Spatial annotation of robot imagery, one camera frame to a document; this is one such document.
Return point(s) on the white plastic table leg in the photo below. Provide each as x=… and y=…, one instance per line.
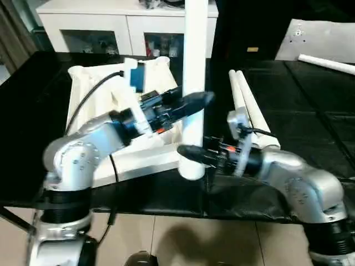
x=194, y=55
x=327, y=64
x=235, y=88
x=255, y=105

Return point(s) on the white plastic table top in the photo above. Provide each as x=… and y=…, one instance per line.
x=91, y=91

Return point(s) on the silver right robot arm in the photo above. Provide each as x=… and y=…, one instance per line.
x=305, y=180

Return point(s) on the small gold label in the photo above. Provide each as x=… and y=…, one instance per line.
x=252, y=49

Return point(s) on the round grey dish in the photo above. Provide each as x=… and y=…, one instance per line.
x=173, y=1

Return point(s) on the black quilted mat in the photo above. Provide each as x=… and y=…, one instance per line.
x=305, y=110

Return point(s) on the black cabinet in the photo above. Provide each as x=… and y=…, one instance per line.
x=249, y=27

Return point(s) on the white sideboard with glass doors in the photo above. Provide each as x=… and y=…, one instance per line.
x=111, y=19

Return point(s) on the dark rounded robot foot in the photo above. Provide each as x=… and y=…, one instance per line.
x=141, y=259

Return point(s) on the pale panel with holes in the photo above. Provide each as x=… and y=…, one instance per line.
x=319, y=38

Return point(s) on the grey brown curtain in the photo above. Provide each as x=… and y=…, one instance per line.
x=14, y=33

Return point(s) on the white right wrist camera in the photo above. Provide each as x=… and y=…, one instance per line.
x=237, y=119

